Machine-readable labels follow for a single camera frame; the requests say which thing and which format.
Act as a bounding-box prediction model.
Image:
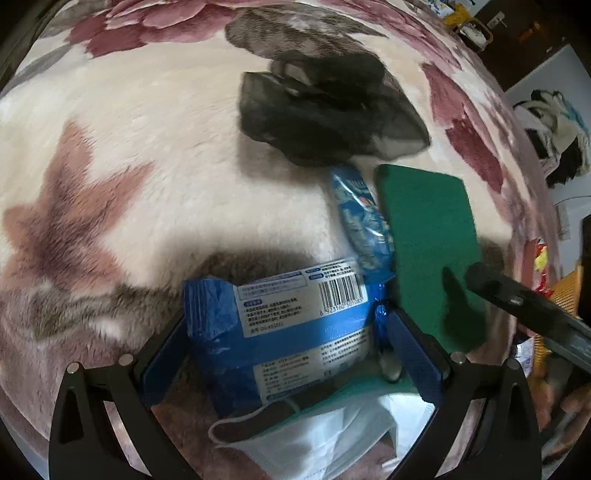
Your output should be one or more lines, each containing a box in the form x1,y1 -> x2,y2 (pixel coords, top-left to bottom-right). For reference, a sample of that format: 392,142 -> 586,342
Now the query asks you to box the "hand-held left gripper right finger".
387,307 -> 543,480

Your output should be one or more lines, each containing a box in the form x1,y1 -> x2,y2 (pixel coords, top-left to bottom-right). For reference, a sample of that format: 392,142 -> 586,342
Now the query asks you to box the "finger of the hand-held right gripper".
464,262 -> 591,367

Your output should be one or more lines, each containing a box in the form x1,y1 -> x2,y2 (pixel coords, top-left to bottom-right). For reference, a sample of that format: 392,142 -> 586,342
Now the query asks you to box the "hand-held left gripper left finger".
48,309 -> 188,480

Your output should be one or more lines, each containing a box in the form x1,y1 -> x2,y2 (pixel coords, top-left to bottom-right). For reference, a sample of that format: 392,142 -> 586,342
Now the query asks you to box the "yellow plastic basket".
526,263 -> 591,398

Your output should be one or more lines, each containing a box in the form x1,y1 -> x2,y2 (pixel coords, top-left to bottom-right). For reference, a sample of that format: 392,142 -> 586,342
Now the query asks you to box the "green scouring pad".
373,164 -> 488,354

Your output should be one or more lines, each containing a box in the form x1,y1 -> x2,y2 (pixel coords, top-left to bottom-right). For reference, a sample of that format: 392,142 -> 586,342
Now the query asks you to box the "light blue face mask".
208,388 -> 437,480

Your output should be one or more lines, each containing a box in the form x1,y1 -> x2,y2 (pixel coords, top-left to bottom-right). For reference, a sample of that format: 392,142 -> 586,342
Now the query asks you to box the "blue wet wipes packet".
182,258 -> 389,416

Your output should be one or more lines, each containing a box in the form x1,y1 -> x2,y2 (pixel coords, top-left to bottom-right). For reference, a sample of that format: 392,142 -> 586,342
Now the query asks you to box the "black organza scrunchie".
238,51 -> 432,168

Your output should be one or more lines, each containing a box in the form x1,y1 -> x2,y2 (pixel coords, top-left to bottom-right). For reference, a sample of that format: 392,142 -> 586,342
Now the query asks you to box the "person's right hand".
560,382 -> 591,418

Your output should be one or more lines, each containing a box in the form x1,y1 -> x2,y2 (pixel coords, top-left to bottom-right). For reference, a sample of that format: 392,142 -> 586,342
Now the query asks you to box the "pink candy tray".
531,237 -> 555,298

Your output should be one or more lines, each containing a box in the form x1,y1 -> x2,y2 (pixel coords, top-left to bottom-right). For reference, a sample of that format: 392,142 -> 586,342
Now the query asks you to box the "blue patterned packet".
329,165 -> 397,280

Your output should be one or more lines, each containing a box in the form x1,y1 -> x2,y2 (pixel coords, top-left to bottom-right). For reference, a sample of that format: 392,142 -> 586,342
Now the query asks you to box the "pile of clothes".
515,90 -> 591,188

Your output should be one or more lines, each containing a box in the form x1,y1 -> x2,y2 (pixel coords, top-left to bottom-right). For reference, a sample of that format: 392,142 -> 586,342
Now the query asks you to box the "floral plush blanket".
0,0 -> 561,480

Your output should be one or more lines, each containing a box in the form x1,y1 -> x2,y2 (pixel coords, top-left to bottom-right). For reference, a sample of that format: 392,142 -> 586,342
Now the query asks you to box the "dark wooden door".
471,0 -> 578,90

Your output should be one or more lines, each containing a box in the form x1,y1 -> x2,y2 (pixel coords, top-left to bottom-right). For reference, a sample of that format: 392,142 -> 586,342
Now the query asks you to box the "white wall socket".
556,205 -> 572,241

